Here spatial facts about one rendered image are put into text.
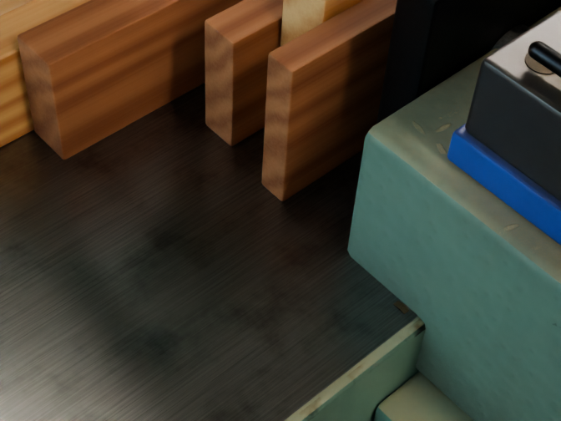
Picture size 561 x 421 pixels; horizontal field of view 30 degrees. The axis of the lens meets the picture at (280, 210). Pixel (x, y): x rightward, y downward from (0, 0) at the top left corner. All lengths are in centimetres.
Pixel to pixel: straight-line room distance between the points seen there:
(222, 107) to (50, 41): 7
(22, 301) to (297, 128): 11
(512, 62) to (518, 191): 4
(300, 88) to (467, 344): 10
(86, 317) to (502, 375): 13
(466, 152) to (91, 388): 13
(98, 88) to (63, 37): 2
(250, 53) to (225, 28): 1
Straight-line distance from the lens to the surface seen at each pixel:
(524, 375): 33
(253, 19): 37
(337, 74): 35
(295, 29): 36
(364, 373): 34
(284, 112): 34
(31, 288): 36
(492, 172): 30
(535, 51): 28
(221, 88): 38
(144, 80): 39
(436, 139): 32
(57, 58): 36
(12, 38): 38
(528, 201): 30
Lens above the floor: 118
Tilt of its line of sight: 50 degrees down
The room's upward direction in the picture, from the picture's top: 4 degrees clockwise
